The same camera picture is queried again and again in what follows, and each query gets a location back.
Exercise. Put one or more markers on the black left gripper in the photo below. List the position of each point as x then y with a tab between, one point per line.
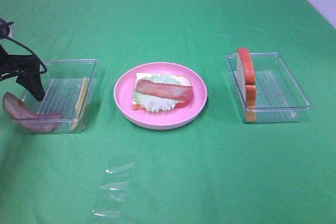
25	68

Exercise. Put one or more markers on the bacon strip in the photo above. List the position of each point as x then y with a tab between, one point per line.
164	90
18	110

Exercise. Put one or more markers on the green lettuce leaf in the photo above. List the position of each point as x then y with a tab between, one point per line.
155	104

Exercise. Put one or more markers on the white bread slice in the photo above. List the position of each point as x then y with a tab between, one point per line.
161	92

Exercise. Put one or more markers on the clear left plastic container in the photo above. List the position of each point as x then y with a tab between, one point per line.
62	84

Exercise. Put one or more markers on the clear plastic container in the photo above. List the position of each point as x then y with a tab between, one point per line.
279	97
62	84

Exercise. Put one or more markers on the yellow cheese slice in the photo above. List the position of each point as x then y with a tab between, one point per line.
79	104

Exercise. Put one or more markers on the clear tape patch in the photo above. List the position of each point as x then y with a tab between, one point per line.
112	189

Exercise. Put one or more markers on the pink round plate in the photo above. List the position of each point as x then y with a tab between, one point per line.
160	120

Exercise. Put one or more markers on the green tablecloth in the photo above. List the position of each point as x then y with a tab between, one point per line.
216	169

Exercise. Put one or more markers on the upright bread slice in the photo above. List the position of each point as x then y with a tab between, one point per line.
246	77

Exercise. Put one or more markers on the clear right plastic container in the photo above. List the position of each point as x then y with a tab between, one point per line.
279	97

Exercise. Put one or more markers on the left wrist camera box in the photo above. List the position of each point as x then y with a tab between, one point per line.
6	30

